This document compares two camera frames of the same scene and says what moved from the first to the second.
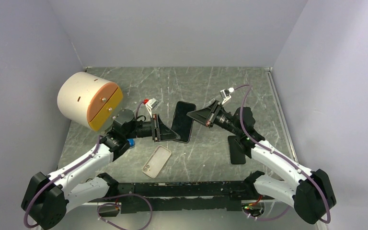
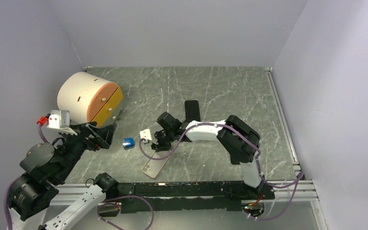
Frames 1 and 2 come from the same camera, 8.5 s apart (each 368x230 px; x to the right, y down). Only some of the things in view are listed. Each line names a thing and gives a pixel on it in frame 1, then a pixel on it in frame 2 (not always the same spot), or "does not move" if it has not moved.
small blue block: [131, 142] does not move
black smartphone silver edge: [182, 123] -> [162, 145]
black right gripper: [206, 115] -> [157, 134]
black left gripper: [154, 124] -> [102, 136]
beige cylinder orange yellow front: [88, 100] does not move
